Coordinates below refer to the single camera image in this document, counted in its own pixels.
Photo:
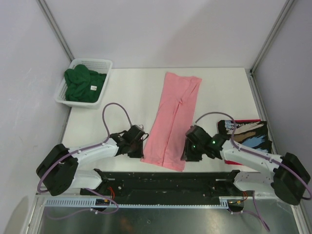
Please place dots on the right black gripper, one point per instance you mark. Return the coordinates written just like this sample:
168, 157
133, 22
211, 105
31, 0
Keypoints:
187, 155

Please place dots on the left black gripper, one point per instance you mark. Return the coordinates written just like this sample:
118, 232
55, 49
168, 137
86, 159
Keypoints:
139, 154

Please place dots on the pink t-shirt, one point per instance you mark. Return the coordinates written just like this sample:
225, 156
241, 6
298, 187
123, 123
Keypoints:
165, 143

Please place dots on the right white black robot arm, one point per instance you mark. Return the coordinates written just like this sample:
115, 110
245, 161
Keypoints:
285, 176

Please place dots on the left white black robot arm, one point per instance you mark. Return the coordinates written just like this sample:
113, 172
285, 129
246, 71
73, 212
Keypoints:
61, 170

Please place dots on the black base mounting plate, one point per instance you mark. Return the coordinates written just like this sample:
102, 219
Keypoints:
165, 185

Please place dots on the black printed folded t-shirt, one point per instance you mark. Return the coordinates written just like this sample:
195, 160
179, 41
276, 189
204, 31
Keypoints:
253, 134

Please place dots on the green t-shirt in basket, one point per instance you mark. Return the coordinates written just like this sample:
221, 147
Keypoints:
83, 85

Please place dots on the white plastic basket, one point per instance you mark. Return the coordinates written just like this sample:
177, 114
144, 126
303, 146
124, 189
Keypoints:
103, 66

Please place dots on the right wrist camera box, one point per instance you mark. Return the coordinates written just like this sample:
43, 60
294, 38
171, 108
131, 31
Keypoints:
198, 136

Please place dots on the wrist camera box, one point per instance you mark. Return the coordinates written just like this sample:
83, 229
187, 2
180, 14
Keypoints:
198, 136
135, 133

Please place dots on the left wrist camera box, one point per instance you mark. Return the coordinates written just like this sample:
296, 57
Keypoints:
135, 133

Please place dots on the white slotted cable duct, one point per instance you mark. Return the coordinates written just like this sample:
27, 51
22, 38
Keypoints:
93, 203

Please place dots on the right aluminium frame post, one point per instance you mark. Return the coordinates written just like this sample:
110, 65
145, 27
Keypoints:
277, 26

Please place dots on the aluminium frame post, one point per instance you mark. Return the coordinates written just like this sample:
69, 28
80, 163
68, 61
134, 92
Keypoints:
55, 28
277, 26

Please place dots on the left aluminium frame post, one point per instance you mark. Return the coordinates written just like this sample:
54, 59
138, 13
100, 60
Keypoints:
55, 28

